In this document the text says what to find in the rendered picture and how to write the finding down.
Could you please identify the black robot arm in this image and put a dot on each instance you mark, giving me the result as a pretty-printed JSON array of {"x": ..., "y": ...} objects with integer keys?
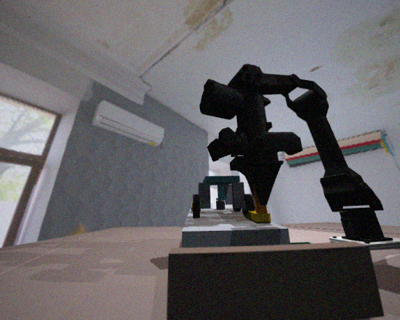
[{"x": 341, "y": 185}]

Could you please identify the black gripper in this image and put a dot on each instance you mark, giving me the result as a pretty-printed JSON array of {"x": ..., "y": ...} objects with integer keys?
[{"x": 260, "y": 164}]

